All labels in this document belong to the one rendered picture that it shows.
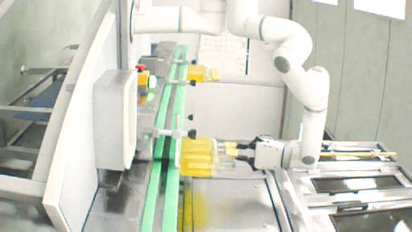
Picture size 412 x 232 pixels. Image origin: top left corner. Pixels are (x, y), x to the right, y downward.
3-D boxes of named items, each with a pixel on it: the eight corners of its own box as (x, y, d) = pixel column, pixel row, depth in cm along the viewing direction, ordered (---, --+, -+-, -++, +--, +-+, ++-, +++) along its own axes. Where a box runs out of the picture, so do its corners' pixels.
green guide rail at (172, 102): (153, 135, 122) (180, 137, 122) (153, 132, 122) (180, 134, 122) (177, 45, 288) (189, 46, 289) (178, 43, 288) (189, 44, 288)
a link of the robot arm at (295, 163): (321, 143, 129) (323, 125, 137) (292, 140, 132) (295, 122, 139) (315, 174, 139) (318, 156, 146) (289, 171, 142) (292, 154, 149)
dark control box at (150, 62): (138, 75, 181) (155, 76, 182) (138, 58, 179) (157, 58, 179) (140, 72, 189) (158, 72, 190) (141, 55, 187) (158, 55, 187)
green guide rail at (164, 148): (153, 158, 124) (179, 160, 125) (153, 155, 124) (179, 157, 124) (177, 55, 291) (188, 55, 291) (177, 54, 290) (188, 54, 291)
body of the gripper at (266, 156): (285, 165, 147) (256, 163, 150) (288, 139, 144) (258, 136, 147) (282, 174, 141) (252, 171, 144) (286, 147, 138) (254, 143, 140)
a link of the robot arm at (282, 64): (288, 84, 133) (268, 109, 124) (288, 29, 120) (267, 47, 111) (331, 100, 125) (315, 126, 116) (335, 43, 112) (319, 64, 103)
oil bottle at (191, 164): (153, 173, 132) (219, 177, 133) (153, 158, 130) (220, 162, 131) (154, 166, 138) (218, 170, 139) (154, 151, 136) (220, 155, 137)
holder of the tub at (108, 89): (97, 185, 102) (125, 189, 102) (92, 84, 93) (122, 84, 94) (108, 159, 118) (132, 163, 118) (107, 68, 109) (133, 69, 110)
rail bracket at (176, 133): (151, 167, 120) (194, 171, 121) (152, 113, 115) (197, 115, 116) (152, 163, 123) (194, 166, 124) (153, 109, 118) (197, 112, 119)
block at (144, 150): (129, 160, 119) (151, 162, 120) (128, 130, 117) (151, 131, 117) (130, 155, 123) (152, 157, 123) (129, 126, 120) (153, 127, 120)
